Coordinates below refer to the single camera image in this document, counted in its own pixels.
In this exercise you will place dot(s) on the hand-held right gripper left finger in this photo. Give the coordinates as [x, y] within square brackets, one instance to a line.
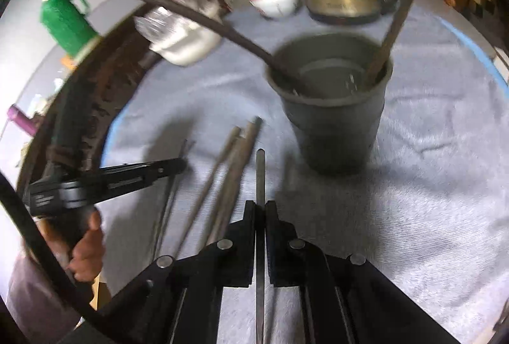
[248, 248]

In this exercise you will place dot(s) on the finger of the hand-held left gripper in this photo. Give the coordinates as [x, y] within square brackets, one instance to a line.
[135, 175]

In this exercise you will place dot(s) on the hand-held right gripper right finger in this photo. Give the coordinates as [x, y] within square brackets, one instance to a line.
[274, 248]

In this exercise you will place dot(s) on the dark wooden chopstick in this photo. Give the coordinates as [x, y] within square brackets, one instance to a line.
[397, 21]
[234, 169]
[247, 153]
[171, 200]
[214, 177]
[260, 177]
[206, 20]
[166, 204]

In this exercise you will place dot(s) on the grey utensil holder cup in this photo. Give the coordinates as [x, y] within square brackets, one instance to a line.
[330, 137]

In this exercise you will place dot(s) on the person's left forearm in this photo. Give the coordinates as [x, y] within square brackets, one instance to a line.
[35, 296]

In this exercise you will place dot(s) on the person's left hand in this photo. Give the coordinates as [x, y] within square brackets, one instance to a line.
[87, 248]

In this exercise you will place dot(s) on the purple bottle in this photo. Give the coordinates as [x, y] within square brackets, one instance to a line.
[20, 117]

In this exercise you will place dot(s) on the white ceramic pot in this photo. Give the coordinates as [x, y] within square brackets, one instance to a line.
[187, 49]

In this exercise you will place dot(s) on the clear plastic bag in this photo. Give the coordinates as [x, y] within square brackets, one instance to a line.
[159, 23]

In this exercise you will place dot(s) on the grey table cloth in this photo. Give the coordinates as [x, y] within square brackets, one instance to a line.
[417, 169]

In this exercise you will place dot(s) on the green thermos flask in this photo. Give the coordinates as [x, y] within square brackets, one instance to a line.
[65, 23]

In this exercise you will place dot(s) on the white red-striped bowl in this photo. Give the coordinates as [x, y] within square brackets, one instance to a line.
[276, 6]

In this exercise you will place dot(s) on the blue table cover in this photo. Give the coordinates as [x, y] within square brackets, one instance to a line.
[477, 47]

